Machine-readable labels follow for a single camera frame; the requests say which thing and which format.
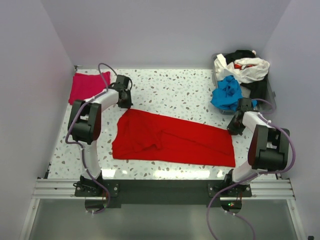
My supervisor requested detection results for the red t-shirt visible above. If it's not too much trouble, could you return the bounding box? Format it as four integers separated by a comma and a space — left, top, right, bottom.
112, 109, 236, 168

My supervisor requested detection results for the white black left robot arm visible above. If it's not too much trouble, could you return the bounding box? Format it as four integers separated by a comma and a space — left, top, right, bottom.
65, 75, 133, 181

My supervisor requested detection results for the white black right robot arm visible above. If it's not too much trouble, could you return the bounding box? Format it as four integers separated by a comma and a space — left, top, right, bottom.
223, 98, 292, 187

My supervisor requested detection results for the blue t-shirt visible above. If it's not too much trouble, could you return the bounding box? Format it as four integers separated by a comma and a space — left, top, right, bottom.
210, 75, 243, 112

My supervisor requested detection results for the folded pink t-shirt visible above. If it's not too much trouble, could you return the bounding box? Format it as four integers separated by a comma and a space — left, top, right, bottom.
68, 73, 106, 105

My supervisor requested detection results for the black t-shirt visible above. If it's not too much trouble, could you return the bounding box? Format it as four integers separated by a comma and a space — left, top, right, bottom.
224, 50, 268, 100

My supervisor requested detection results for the clear plastic bin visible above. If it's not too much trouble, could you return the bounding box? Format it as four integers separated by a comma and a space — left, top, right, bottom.
211, 53, 277, 115

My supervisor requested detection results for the white t-shirt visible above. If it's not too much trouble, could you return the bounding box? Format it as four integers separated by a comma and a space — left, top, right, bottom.
213, 53, 270, 84

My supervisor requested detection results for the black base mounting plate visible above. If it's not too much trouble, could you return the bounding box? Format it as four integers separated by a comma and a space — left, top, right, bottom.
74, 179, 252, 210

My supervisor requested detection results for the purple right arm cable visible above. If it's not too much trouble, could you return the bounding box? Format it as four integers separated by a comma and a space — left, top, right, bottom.
206, 98, 297, 240

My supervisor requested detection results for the aluminium rail frame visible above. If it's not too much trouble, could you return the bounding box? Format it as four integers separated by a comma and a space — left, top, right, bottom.
19, 159, 308, 240

